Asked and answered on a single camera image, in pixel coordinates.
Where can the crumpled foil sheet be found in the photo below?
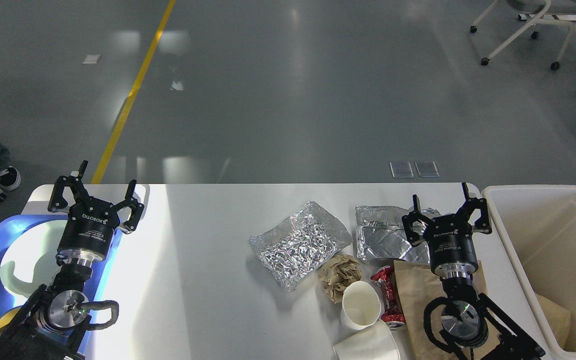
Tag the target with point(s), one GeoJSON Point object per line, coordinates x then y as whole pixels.
{"type": "Point", "coordinates": [300, 244]}

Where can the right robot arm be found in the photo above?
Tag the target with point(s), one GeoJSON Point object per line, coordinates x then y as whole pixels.
{"type": "Point", "coordinates": [458, 322]}

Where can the white office chair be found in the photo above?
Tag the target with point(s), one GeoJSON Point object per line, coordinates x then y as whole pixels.
{"type": "Point", "coordinates": [540, 12]}

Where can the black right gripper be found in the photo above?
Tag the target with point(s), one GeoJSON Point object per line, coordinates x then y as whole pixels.
{"type": "Point", "coordinates": [450, 247]}

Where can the white paper cup upright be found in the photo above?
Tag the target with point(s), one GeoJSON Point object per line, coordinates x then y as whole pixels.
{"type": "Point", "coordinates": [361, 306]}

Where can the flattened foil tray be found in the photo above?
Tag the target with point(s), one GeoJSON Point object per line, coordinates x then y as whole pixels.
{"type": "Point", "coordinates": [380, 236]}

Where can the brown paper bag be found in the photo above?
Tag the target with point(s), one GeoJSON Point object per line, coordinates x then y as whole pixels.
{"type": "Point", "coordinates": [417, 286]}

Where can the white paper cup lying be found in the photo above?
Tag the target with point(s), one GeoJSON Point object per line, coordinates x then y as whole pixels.
{"type": "Point", "coordinates": [373, 343]}

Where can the crushed red soda can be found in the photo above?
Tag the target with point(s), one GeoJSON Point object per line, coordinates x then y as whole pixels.
{"type": "Point", "coordinates": [392, 314]}

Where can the dark grey mug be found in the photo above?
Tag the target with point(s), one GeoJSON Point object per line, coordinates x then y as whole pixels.
{"type": "Point", "coordinates": [7, 317]}

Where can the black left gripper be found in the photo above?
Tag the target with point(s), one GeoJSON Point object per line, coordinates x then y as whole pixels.
{"type": "Point", "coordinates": [89, 232]}

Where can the crumpled brown paper ball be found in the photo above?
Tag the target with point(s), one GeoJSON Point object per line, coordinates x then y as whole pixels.
{"type": "Point", "coordinates": [337, 274]}

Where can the floor outlet cover left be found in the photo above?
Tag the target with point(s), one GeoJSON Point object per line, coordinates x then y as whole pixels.
{"type": "Point", "coordinates": [402, 170]}

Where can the floor outlet cover right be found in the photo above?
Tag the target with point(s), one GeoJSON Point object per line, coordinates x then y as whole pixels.
{"type": "Point", "coordinates": [427, 169]}

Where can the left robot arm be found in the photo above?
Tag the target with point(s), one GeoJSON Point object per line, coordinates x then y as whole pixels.
{"type": "Point", "coordinates": [53, 321]}

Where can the floor outlet cover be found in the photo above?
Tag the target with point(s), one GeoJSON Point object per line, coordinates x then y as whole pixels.
{"type": "Point", "coordinates": [427, 169]}
{"type": "Point", "coordinates": [402, 170]}

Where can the beige waste bin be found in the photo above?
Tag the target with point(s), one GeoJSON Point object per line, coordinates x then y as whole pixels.
{"type": "Point", "coordinates": [537, 226]}

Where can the brown paper in bin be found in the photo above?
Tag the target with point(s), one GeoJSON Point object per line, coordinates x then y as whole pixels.
{"type": "Point", "coordinates": [558, 318]}

